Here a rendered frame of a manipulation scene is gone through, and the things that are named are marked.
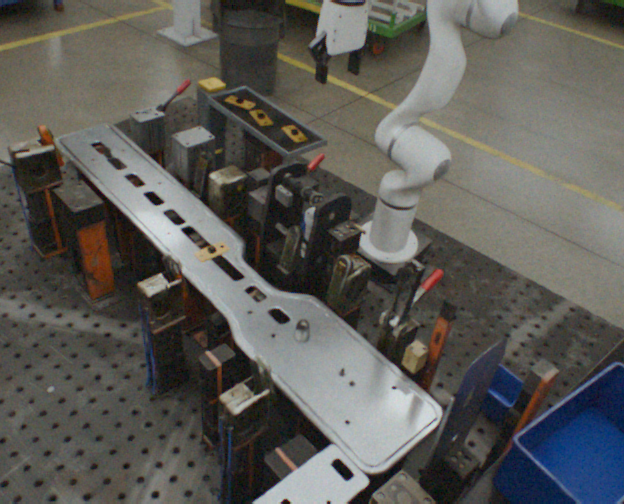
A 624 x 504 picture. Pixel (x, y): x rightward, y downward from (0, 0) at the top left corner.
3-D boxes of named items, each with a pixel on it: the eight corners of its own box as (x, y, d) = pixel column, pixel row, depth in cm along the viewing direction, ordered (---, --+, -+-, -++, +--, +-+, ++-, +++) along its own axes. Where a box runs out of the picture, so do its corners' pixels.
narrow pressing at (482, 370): (415, 489, 106) (464, 363, 84) (456, 452, 112) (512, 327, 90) (418, 491, 106) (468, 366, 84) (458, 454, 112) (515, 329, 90)
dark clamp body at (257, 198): (234, 297, 180) (235, 191, 155) (269, 279, 187) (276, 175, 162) (256, 319, 174) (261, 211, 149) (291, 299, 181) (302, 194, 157)
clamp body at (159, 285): (138, 380, 154) (123, 280, 132) (180, 357, 161) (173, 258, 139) (157, 404, 149) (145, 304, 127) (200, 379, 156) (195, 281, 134)
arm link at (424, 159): (398, 179, 186) (415, 111, 169) (443, 213, 176) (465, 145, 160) (369, 192, 180) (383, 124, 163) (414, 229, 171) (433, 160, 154)
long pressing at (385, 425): (41, 142, 180) (40, 138, 179) (112, 123, 193) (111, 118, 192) (371, 485, 107) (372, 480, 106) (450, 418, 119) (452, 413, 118)
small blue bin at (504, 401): (465, 400, 159) (473, 379, 153) (487, 382, 164) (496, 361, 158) (499, 429, 153) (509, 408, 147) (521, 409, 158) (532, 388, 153)
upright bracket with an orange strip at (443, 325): (395, 445, 147) (443, 298, 115) (399, 442, 147) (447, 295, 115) (404, 454, 145) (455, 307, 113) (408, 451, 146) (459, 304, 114)
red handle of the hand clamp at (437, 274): (383, 318, 128) (432, 263, 129) (385, 321, 129) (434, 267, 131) (397, 330, 125) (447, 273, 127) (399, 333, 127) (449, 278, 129)
